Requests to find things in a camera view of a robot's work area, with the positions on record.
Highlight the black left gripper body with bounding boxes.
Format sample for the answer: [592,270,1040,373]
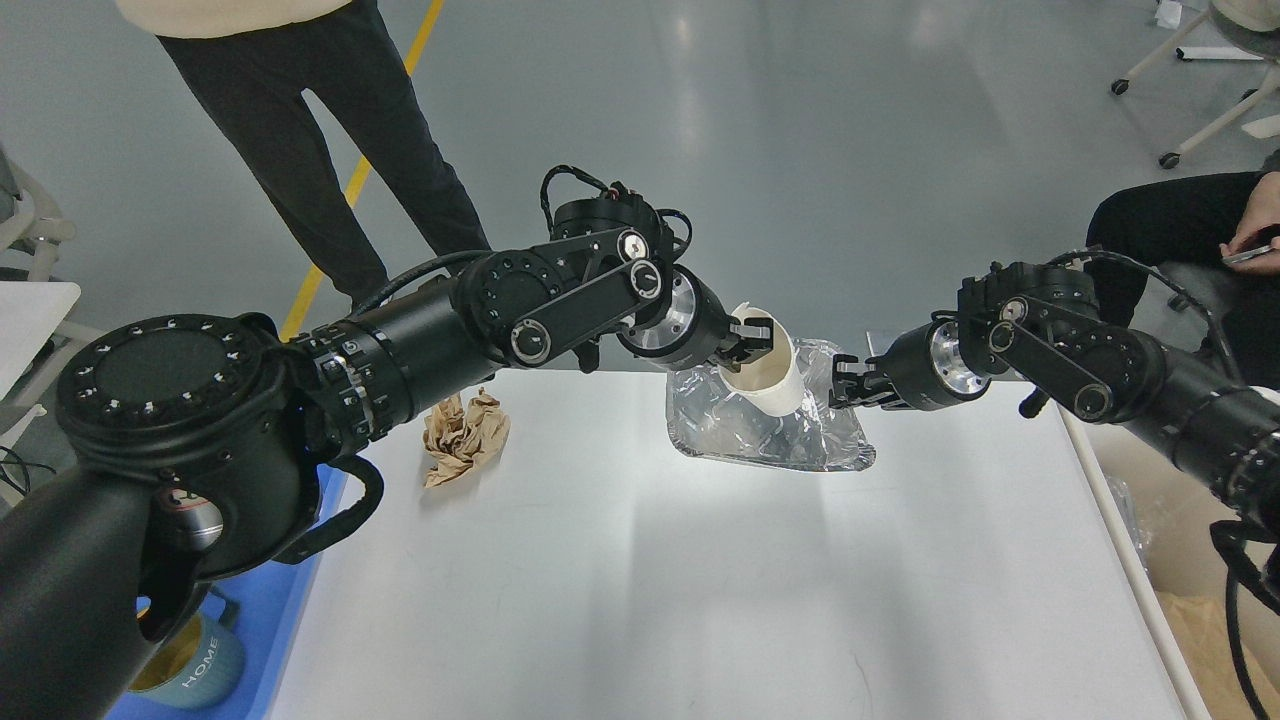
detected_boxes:
[618,265,735,372]

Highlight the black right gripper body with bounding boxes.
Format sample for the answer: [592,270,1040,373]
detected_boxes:
[879,320,989,411]

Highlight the white paper cup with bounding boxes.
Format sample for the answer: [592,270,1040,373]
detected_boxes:
[718,302,805,416]

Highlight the aluminium foil tray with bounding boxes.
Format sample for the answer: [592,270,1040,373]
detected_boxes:
[666,340,877,471]

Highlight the brown paper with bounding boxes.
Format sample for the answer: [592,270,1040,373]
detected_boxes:
[422,387,511,488]

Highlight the teal mug yellow inside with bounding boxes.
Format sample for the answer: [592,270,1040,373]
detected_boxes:
[128,587,246,710]

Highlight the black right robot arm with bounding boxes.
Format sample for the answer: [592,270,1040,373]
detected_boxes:
[829,250,1279,719]

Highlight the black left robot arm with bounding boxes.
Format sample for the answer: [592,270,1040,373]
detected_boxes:
[1,165,780,719]

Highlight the white plastic bin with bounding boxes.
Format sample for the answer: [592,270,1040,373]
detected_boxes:
[1060,411,1254,719]

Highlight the smartphone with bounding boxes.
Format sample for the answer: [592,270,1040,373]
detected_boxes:
[1221,243,1276,266]

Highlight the seated person in black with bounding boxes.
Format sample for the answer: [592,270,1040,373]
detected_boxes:
[1085,152,1279,389]

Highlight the white office chair right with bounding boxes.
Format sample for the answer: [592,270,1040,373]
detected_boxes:
[1110,0,1280,170]

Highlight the blue plastic tray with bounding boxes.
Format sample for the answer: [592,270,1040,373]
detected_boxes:
[105,460,351,720]

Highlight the standing person in black trousers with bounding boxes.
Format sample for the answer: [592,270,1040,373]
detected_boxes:
[116,1,490,302]

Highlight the white side table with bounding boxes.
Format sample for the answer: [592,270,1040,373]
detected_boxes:
[1,281,105,433]

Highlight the grey office chair left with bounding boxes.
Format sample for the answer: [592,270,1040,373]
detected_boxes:
[1,150,76,282]

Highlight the black cables at left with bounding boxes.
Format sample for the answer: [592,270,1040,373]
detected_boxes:
[0,445,36,501]

